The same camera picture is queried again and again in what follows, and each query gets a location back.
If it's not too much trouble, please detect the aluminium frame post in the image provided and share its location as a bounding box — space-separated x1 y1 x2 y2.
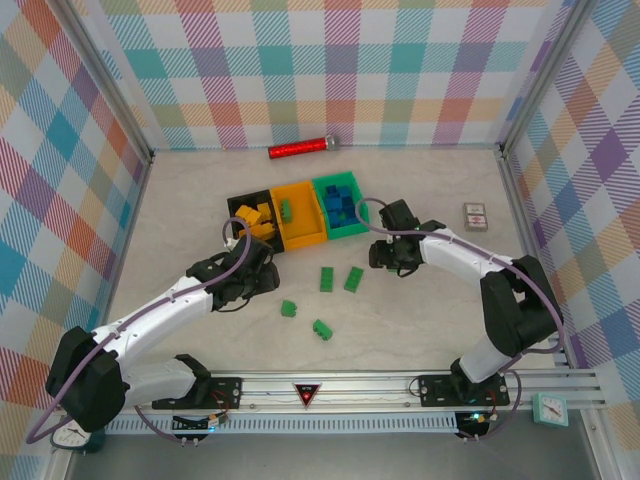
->
497 0 601 156
58 0 155 164

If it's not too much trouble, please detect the small card deck box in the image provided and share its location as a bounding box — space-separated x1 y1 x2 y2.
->
462 202 490 232

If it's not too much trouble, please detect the long aluminium base rail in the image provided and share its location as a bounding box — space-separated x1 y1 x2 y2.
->
55 368 604 416

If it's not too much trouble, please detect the small black controller board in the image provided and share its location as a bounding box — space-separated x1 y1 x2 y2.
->
172 412 231 434
454 409 501 441

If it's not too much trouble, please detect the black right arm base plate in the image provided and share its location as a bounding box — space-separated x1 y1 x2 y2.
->
416 373 511 408

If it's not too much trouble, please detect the dark green alarm clock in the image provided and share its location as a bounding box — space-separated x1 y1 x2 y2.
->
51 418 106 455

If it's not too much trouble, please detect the mint square clock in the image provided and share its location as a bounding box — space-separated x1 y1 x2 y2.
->
530 392 570 427

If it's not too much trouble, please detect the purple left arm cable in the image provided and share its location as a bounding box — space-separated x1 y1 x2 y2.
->
24 216 254 447

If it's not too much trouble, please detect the green plastic bin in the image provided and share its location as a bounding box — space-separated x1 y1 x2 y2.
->
312 170 371 241

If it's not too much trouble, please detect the aluminium side rail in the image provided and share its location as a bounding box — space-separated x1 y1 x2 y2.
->
497 147 571 371
87 154 154 376

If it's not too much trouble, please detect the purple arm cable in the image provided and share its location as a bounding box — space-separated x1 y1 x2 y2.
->
24 216 254 447
354 198 566 445

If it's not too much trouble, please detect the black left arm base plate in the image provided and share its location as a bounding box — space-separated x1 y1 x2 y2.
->
151 375 244 412

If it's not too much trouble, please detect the yellow plastic bin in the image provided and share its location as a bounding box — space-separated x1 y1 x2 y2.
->
269 180 329 251

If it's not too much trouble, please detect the black plastic bin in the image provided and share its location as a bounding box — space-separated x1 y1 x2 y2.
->
226 188 281 256

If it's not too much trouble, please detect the red glitter tube silver cap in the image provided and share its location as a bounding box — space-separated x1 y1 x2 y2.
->
268 133 341 161

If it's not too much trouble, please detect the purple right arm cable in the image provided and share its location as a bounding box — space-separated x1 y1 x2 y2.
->
354 198 566 445

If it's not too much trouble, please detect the red triangle emblem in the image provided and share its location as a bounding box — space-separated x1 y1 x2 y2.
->
292 382 323 409

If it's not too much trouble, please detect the slotted white cable duct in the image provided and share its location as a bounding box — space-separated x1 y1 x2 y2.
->
102 412 459 436

